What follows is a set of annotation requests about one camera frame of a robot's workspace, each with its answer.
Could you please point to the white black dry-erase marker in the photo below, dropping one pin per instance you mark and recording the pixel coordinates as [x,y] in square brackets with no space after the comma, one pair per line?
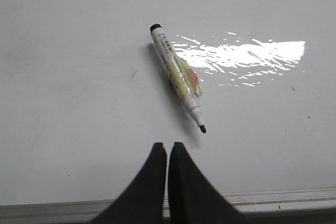
[182,77]

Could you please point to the white whiteboard with aluminium frame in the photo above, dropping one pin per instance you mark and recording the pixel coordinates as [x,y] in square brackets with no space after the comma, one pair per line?
[85,94]

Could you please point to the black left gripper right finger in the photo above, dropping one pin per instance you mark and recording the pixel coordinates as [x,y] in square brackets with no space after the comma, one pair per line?
[192,199]

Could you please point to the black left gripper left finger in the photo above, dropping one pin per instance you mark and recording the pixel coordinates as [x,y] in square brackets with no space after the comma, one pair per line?
[142,200]

